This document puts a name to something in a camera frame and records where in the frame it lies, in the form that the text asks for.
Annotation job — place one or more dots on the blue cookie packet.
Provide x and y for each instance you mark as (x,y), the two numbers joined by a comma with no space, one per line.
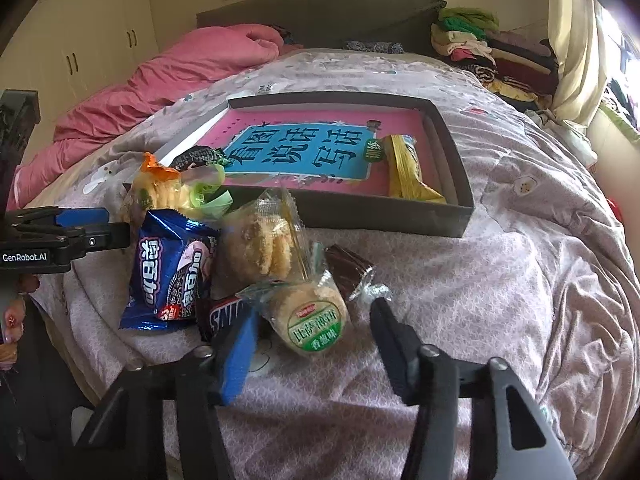
(167,280)

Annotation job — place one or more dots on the person's left hand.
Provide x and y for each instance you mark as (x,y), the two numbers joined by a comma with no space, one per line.
(12,322)

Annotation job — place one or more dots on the black cookie packet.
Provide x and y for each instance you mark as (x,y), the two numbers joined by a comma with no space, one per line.
(200,156)

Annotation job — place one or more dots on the pink quilt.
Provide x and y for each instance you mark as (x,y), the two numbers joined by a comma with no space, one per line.
(150,85)

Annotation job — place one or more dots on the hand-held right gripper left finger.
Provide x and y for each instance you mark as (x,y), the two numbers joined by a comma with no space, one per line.
(236,360)

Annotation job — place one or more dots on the clear crumbly cookie packet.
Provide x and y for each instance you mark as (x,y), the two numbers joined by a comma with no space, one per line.
(260,245)

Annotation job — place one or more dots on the printed lilac bedspread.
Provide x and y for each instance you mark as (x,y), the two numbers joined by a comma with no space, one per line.
(500,285)

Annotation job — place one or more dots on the green clear cake packet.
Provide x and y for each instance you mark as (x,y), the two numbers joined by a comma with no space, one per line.
(207,192)

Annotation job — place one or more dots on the small brown wrapped chocolate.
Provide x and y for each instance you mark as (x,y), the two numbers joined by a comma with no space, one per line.
(350,267)

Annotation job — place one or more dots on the pile of folded clothes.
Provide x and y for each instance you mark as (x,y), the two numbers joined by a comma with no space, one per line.
(490,55)

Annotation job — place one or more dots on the green label round cracker packet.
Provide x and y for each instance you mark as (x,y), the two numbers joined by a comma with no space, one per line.
(307,320)

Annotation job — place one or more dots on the cream curtain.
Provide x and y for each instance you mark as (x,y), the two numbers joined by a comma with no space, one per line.
(575,60)

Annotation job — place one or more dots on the dark pillow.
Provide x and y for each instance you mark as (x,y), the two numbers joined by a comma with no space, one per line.
(375,46)

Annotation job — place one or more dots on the yellow snack packet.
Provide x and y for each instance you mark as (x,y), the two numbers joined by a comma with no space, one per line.
(407,172)

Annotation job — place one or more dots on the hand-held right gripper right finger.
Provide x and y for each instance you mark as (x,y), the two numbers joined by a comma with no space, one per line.
(395,355)

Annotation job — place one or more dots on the orange rice cracker packet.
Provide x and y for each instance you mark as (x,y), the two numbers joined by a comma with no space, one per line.
(152,192)

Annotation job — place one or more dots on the grey bed headboard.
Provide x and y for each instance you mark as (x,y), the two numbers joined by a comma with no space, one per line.
(325,20)

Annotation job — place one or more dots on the brown chocolate bar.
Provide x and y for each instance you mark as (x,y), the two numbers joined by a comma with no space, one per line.
(220,315)

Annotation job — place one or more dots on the cream wardrobe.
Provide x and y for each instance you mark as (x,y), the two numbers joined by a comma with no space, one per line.
(85,25)

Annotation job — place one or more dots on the pink and blue book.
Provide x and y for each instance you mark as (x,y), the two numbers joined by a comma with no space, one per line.
(310,155)

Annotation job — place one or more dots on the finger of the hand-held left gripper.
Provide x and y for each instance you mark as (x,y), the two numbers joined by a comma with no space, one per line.
(82,217)
(107,240)

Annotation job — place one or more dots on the grey shallow cardboard box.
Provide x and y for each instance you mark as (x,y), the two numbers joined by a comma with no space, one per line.
(360,215)

